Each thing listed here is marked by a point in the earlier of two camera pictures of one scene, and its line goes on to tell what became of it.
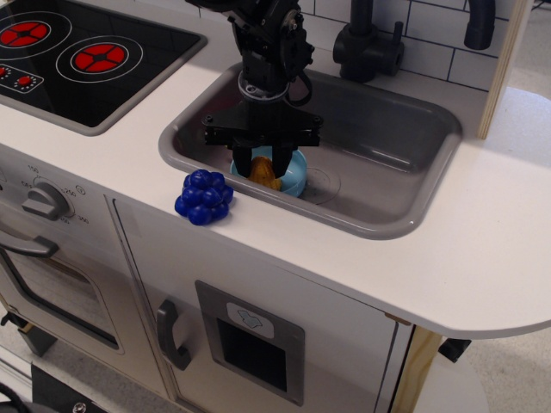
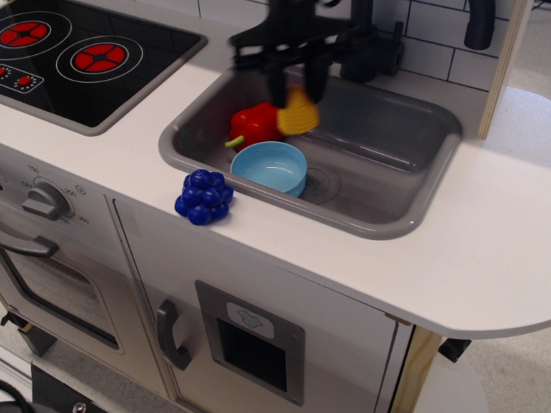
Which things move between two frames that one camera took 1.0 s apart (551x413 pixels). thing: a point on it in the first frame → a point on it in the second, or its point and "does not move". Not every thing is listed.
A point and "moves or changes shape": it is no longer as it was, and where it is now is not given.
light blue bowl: (294, 180) does not move
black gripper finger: (243, 157) → (276, 79)
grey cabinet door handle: (166, 314) does not move
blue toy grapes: (204, 197) does not move
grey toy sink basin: (386, 149) does not move
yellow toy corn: (261, 171) moves or changes shape
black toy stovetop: (87, 68) does not move
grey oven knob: (46, 200) does not move
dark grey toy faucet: (362, 51) does not move
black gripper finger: (281, 156) → (316, 76)
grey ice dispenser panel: (254, 343) does not move
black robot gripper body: (267, 118) → (294, 35)
